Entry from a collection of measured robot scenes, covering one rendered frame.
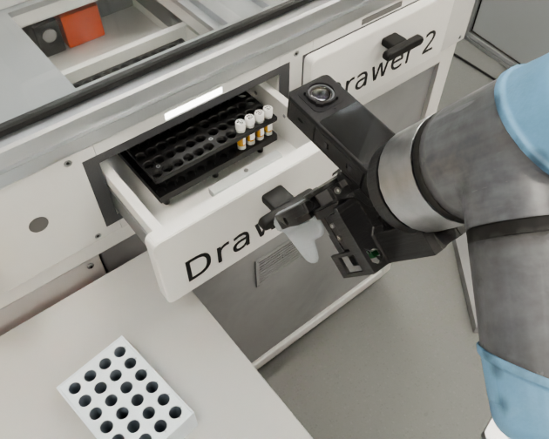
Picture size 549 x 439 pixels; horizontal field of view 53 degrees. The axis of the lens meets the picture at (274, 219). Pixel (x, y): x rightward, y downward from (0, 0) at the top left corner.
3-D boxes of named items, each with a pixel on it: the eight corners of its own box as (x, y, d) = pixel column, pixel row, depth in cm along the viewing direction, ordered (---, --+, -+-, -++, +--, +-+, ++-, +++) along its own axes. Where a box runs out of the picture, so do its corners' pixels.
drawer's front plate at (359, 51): (440, 53, 91) (457, -11, 82) (308, 126, 79) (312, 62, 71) (432, 48, 92) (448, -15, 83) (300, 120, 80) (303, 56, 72)
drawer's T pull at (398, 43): (423, 43, 79) (425, 36, 78) (387, 64, 76) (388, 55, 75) (404, 33, 80) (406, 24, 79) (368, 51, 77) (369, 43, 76)
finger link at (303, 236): (281, 277, 56) (331, 261, 48) (252, 227, 56) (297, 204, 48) (302, 261, 58) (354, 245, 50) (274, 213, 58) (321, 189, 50)
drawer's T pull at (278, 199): (317, 199, 60) (318, 192, 59) (264, 233, 57) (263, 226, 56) (296, 181, 62) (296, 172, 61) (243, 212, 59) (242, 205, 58)
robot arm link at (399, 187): (389, 139, 33) (475, 87, 36) (352, 159, 37) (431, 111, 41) (450, 246, 33) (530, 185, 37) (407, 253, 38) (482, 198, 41)
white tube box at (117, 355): (198, 424, 58) (194, 412, 55) (134, 486, 55) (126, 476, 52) (128, 349, 64) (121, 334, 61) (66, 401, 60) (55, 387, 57)
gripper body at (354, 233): (336, 280, 49) (418, 270, 37) (288, 197, 48) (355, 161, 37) (396, 238, 52) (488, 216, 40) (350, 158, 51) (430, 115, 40)
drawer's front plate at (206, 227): (356, 185, 72) (368, 121, 64) (169, 305, 61) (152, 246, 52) (348, 177, 73) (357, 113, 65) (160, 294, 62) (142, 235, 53)
